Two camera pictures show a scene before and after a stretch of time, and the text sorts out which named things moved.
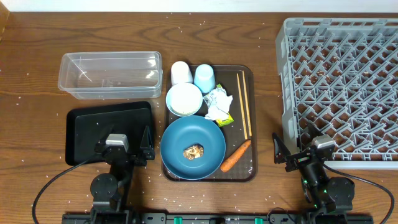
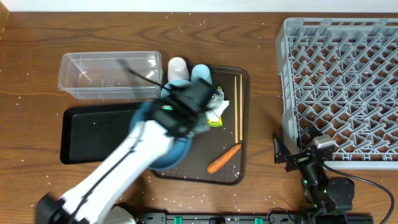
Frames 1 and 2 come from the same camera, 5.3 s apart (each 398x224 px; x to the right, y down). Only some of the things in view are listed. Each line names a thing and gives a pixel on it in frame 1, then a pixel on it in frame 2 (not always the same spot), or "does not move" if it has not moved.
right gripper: (297, 159) does not move
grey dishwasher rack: (341, 75) does not move
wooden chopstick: (242, 109) to (236, 110)
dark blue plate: (188, 130) to (179, 150)
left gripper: (149, 150) to (202, 111)
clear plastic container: (111, 74) does not move
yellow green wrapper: (229, 120) to (216, 124)
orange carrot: (227, 164) to (220, 161)
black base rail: (129, 218) does not move
